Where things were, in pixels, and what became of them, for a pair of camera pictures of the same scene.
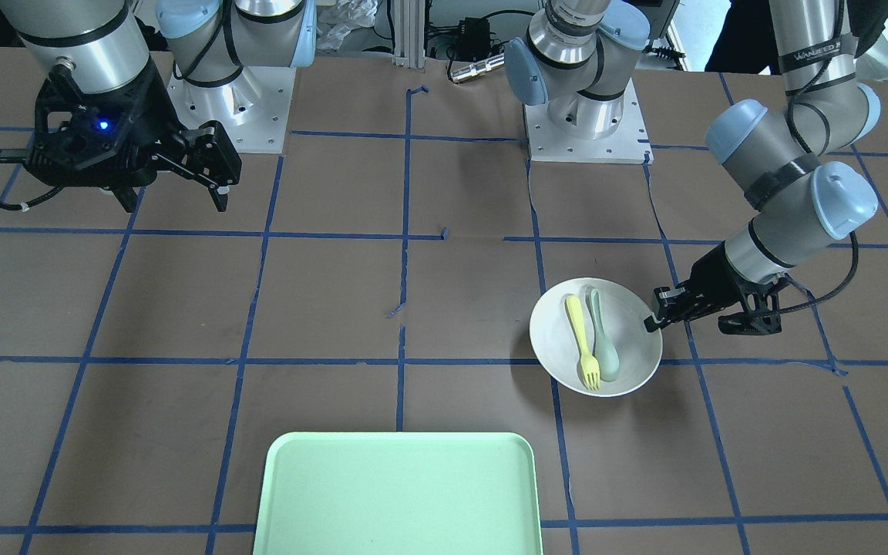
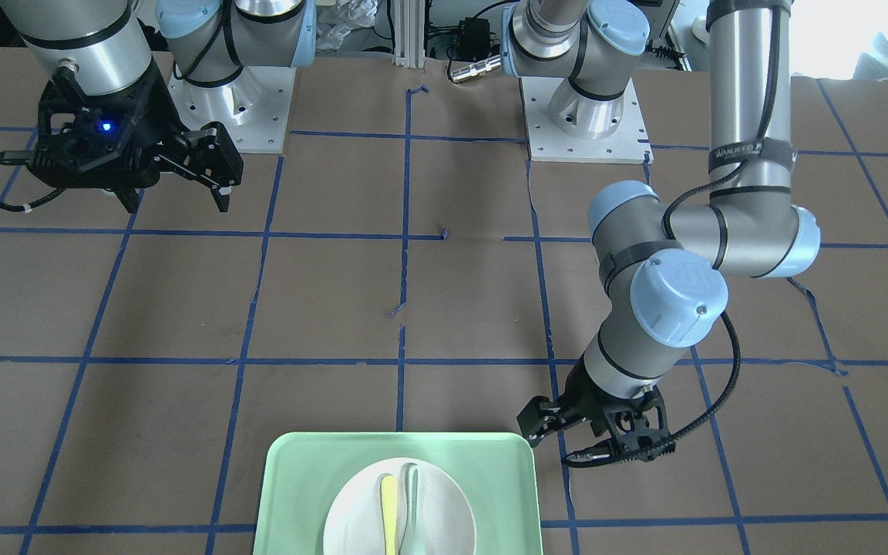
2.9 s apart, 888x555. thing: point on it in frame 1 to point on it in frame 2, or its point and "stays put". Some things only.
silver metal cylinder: [477, 68] stays put
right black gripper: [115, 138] stays put
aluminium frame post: [409, 34] stays put
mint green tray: [398, 493] stays put
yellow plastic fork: [591, 369] to [389, 490]
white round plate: [589, 334] to [355, 526]
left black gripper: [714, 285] to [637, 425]
